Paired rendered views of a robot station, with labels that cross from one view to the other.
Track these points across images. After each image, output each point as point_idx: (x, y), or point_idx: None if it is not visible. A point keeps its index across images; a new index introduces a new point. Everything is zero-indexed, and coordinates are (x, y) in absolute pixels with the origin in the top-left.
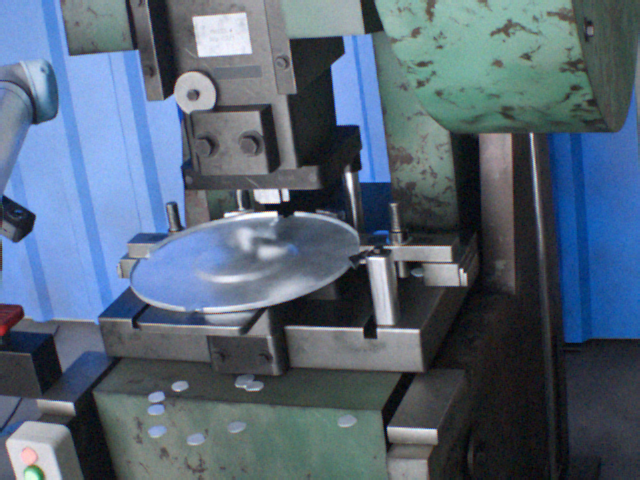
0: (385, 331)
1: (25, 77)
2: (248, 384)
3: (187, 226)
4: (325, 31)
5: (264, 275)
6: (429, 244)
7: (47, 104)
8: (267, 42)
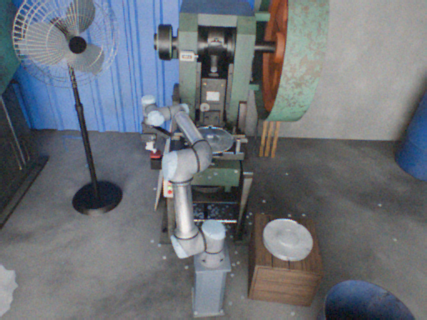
0: (238, 152)
1: (184, 108)
2: (211, 163)
3: (173, 123)
4: (238, 99)
5: (218, 143)
6: (240, 134)
7: (188, 114)
8: (222, 98)
